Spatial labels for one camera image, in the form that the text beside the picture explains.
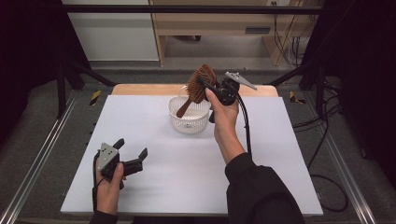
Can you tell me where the light wooden desk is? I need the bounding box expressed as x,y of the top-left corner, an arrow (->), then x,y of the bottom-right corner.
148,0 -> 325,67

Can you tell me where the black metal stand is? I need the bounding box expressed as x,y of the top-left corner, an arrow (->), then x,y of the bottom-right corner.
267,62 -> 328,119
55,59 -> 118,119

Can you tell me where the hand-held gripper cable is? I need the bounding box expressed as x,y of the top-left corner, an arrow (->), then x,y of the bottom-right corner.
234,92 -> 253,155
91,150 -> 102,214

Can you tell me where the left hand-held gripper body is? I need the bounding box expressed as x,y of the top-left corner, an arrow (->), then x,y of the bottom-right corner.
97,142 -> 125,190

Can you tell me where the black horizontal frame bar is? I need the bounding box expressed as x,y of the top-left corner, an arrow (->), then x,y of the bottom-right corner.
60,4 -> 331,15

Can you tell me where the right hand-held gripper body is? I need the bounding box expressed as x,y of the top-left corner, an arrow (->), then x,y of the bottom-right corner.
214,71 -> 258,106

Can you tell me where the brown wooden hairbrush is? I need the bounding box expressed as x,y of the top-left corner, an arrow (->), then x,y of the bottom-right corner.
176,63 -> 219,119

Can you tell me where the white plastic basket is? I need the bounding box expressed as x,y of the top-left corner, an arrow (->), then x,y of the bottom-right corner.
168,85 -> 212,134

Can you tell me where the black cable bundle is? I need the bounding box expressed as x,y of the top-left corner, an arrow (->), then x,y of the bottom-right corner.
273,13 -> 302,67

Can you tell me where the left hand-held gripper cable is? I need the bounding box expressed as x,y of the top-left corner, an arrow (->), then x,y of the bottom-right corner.
91,150 -> 102,214

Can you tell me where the white table mat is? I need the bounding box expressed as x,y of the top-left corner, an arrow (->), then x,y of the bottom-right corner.
60,94 -> 324,217

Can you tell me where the black curtain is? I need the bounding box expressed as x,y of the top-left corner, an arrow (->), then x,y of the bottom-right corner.
0,0 -> 92,147
300,0 -> 396,181

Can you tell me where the right hand-held gripper cable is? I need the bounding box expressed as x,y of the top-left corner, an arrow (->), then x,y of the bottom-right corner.
234,92 -> 253,155

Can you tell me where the black floor cable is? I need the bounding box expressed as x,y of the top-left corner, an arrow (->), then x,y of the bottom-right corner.
292,77 -> 349,213

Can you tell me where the person's right hand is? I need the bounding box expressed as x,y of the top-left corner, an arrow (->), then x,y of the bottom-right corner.
205,88 -> 241,140

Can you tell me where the person's left hand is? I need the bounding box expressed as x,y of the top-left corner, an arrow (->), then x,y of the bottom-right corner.
94,158 -> 126,207

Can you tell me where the aluminium floor rail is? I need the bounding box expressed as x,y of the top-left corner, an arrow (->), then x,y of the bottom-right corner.
311,102 -> 379,224
0,90 -> 80,224

